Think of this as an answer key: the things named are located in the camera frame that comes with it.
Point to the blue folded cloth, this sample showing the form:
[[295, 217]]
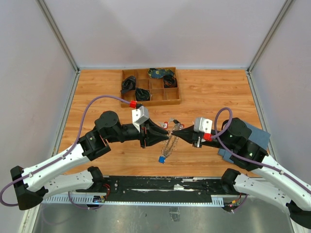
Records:
[[257, 136]]

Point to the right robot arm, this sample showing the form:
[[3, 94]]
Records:
[[284, 190]]

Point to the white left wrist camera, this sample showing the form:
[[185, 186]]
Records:
[[139, 116]]

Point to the blue yellow patterned cloth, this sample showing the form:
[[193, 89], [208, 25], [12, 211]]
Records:
[[158, 73]]

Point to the black rolled tie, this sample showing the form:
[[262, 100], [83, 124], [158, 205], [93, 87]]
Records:
[[128, 84], [142, 94]]

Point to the right aluminium frame post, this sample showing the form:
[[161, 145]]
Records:
[[273, 29]]

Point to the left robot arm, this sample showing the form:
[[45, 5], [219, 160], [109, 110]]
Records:
[[39, 182]]

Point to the wooden compartment tray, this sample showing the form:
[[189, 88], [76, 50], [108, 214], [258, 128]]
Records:
[[160, 96]]

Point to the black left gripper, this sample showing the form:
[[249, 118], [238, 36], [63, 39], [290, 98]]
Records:
[[155, 134]]

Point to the left aluminium frame post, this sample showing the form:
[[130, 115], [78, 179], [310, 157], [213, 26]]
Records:
[[57, 33]]

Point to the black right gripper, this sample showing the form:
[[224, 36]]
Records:
[[188, 134]]

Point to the aluminium frame post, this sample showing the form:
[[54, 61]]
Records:
[[273, 29], [57, 33]]

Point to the white slotted cable duct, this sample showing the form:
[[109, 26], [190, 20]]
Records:
[[97, 200]]

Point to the key with blue tag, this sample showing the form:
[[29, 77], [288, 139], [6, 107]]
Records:
[[162, 159]]

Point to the black mounting rail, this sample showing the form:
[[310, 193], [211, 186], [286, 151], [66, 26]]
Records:
[[160, 188]]

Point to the black rolled tie left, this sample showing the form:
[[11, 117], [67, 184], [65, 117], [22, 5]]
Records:
[[128, 84]]

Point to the black rolled tie middle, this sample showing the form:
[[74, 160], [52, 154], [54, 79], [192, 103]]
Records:
[[142, 94]]

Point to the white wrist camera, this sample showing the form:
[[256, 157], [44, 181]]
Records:
[[203, 125], [139, 116]]

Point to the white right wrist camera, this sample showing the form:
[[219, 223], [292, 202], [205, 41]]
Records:
[[203, 125]]

